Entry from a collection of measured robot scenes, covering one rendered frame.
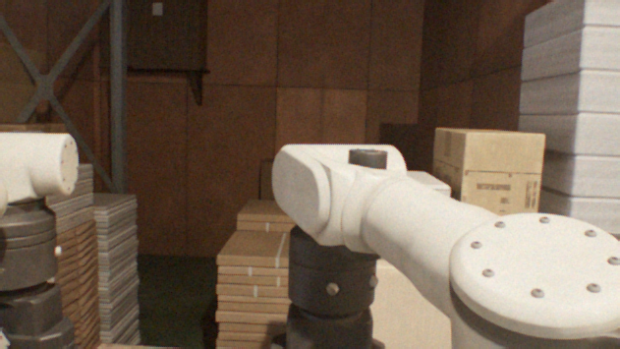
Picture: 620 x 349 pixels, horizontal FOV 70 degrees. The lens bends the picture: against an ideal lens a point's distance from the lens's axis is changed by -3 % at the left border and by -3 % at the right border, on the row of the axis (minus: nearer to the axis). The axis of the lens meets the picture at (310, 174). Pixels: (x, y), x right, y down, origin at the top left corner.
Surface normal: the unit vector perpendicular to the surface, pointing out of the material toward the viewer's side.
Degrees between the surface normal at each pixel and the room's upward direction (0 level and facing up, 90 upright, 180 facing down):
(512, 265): 20
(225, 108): 90
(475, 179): 89
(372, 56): 90
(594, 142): 90
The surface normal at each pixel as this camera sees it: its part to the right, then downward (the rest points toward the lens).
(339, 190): -0.25, 0.00
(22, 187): 0.19, 0.13
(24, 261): 0.74, 0.11
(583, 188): -0.04, 0.13
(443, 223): -0.50, -0.70
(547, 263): -0.16, -0.90
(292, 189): -0.89, 0.03
